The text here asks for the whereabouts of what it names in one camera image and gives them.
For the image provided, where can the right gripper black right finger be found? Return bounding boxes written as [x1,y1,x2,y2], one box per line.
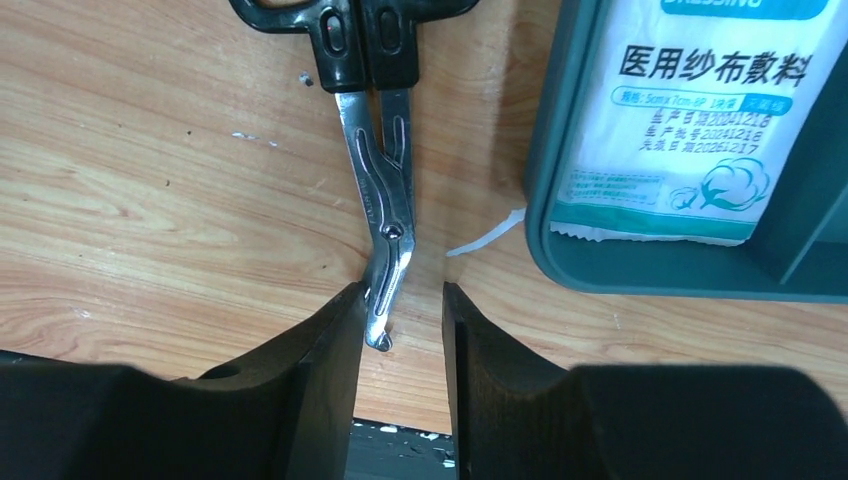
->
[442,282,847,479]

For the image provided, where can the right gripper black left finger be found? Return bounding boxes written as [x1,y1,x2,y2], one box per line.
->
[1,282,365,479]

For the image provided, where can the dark teal divided tray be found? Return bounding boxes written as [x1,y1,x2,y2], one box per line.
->
[524,1,847,303]

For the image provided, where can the teal white sachet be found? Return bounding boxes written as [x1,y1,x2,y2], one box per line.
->
[550,1,847,246]

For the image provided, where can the black handled scissors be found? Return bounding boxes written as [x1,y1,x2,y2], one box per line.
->
[231,0,475,352]

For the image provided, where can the small white plastic sliver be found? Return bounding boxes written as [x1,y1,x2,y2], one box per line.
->
[445,208,526,258]

